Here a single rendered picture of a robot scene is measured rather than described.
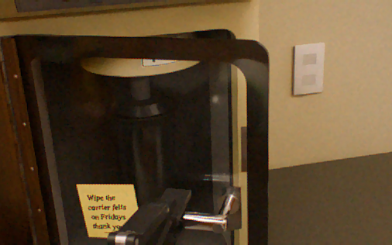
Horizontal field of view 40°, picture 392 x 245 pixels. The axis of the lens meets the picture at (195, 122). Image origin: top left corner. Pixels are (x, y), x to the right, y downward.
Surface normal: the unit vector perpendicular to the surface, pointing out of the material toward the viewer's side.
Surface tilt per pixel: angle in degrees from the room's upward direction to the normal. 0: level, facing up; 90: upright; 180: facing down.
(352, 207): 0
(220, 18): 90
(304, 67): 90
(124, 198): 90
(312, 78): 90
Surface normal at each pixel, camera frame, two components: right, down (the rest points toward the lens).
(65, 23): 0.22, 0.36
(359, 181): -0.04, -0.92
